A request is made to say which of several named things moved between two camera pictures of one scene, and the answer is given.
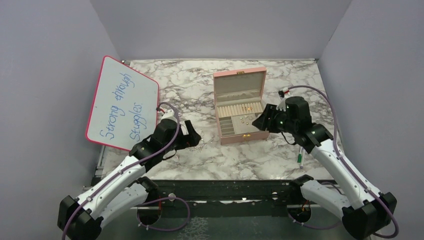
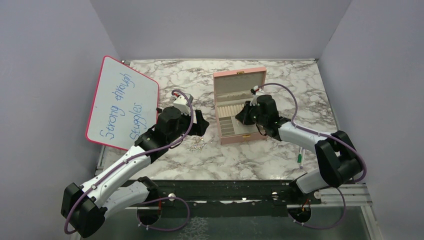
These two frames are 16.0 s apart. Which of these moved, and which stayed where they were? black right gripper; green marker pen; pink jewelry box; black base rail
Moved: black right gripper
Stayed: pink jewelry box; green marker pen; black base rail
